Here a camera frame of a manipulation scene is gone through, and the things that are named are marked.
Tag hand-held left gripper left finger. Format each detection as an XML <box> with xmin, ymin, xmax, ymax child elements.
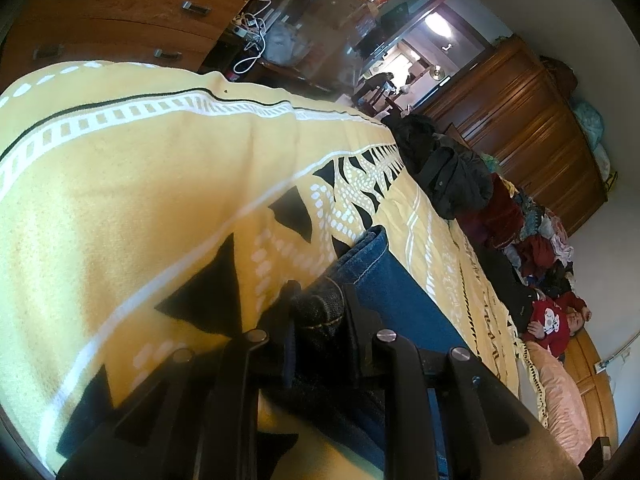
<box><xmin>55</xmin><ymin>281</ymin><xmax>302</xmax><ymax>480</ymax></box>

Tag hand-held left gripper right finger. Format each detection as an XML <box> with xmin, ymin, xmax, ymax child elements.
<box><xmin>344</xmin><ymin>284</ymin><xmax>532</xmax><ymax>480</ymax></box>

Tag blue denim jeans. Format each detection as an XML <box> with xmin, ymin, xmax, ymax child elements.
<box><xmin>257</xmin><ymin>225</ymin><xmax>483</xmax><ymax>480</ymax></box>

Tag black cloth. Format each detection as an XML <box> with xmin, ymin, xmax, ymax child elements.
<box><xmin>479</xmin><ymin>249</ymin><xmax>542</xmax><ymax>332</ymax></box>

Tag black jacket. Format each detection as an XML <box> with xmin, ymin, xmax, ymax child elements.
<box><xmin>389</xmin><ymin>112</ymin><xmax>497</xmax><ymax>222</ymax></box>

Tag pile of clothes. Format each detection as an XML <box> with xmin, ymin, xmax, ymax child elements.
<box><xmin>457</xmin><ymin>155</ymin><xmax>577</xmax><ymax>302</ymax></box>

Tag yellow patterned blanket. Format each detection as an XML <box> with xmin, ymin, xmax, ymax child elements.
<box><xmin>0</xmin><ymin>60</ymin><xmax>547</xmax><ymax>476</ymax></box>

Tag pink pillow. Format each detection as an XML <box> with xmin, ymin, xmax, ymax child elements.
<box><xmin>522</xmin><ymin>340</ymin><xmax>594</xmax><ymax>462</ymax></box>

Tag wooden headboard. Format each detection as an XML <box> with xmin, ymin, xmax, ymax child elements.
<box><xmin>564</xmin><ymin>330</ymin><xmax>619</xmax><ymax>447</ymax></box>

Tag brown wooden wardrobe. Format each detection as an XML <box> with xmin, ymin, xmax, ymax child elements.
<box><xmin>415</xmin><ymin>35</ymin><xmax>609</xmax><ymax>237</ymax></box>

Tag white plastic bag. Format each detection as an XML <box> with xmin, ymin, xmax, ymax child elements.
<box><xmin>261</xmin><ymin>21</ymin><xmax>307</xmax><ymax>64</ymax></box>

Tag grey door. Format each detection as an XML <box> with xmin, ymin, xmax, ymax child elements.
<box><xmin>395</xmin><ymin>0</ymin><xmax>494</xmax><ymax>77</ymax></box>

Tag white power strip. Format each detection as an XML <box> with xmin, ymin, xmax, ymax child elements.
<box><xmin>231</xmin><ymin>16</ymin><xmax>264</xmax><ymax>42</ymax></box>

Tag teal bag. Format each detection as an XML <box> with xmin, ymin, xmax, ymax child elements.
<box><xmin>569</xmin><ymin>96</ymin><xmax>609</xmax><ymax>152</ymax></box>

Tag brown bag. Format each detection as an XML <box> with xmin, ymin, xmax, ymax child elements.
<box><xmin>539</xmin><ymin>54</ymin><xmax>579</xmax><ymax>92</ymax></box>

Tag wooden dresser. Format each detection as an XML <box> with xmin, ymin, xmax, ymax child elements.
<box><xmin>0</xmin><ymin>0</ymin><xmax>282</xmax><ymax>77</ymax></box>

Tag white cable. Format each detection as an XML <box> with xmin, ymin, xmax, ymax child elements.
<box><xmin>231</xmin><ymin>0</ymin><xmax>277</xmax><ymax>77</ymax></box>

